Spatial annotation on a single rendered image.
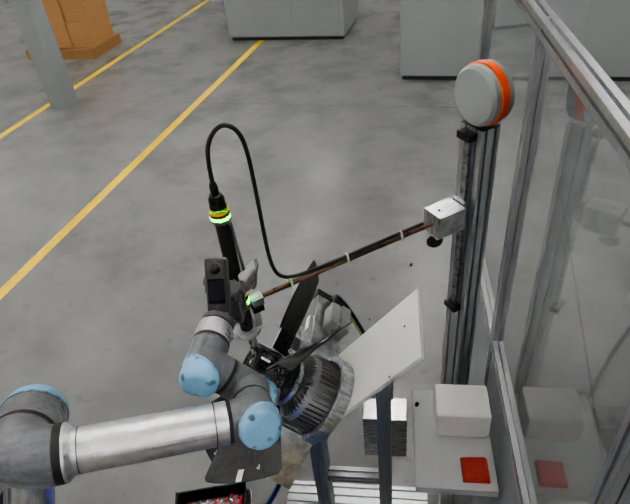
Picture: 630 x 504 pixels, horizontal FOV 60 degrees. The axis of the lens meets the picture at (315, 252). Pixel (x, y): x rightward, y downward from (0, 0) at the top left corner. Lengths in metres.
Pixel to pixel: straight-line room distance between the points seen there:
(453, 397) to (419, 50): 5.30
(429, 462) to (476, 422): 0.19
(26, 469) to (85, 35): 8.69
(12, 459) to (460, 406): 1.28
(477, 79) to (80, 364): 2.93
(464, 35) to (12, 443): 6.15
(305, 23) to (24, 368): 6.29
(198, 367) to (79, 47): 8.71
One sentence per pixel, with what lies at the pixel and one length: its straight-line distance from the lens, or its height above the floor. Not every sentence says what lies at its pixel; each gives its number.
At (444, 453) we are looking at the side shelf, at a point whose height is 0.86.
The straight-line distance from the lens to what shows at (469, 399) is 1.86.
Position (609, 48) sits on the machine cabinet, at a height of 0.36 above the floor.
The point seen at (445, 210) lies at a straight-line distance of 1.55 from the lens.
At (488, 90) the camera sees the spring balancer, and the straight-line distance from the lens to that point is 1.41.
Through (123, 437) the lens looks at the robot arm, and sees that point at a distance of 0.98.
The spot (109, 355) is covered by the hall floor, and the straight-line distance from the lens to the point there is 3.65.
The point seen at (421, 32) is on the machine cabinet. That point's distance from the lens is 6.66.
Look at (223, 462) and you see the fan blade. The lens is 1.53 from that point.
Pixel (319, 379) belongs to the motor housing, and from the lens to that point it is 1.63.
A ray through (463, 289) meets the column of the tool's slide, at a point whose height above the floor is 1.26.
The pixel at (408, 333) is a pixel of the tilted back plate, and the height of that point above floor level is 1.33.
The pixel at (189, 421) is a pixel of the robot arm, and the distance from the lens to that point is 0.98.
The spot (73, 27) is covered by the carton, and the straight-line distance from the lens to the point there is 9.50.
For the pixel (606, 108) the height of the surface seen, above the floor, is 2.05.
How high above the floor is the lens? 2.44
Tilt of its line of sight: 38 degrees down
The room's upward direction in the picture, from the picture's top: 7 degrees counter-clockwise
